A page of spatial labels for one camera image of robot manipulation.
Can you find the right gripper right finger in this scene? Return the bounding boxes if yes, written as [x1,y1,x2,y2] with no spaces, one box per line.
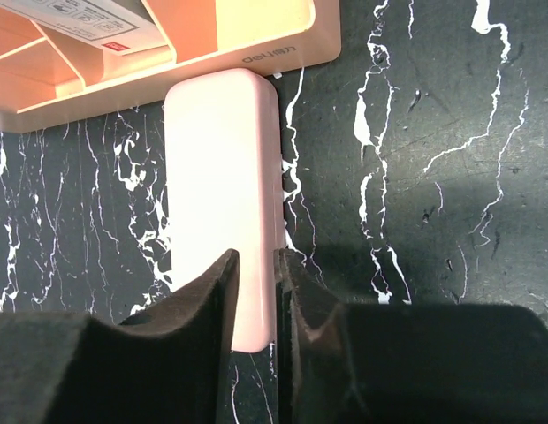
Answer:
[274,249,548,423]

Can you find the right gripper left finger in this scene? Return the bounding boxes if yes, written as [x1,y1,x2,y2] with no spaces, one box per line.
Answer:
[0,249,240,423]

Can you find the pink glasses case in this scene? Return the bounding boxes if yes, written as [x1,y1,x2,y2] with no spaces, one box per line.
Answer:
[164,68,285,353]

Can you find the orange desk organizer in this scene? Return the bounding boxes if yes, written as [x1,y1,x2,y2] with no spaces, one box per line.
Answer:
[0,1,341,133]

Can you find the grey white small box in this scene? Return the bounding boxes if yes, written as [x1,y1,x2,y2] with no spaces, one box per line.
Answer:
[0,0,166,56]

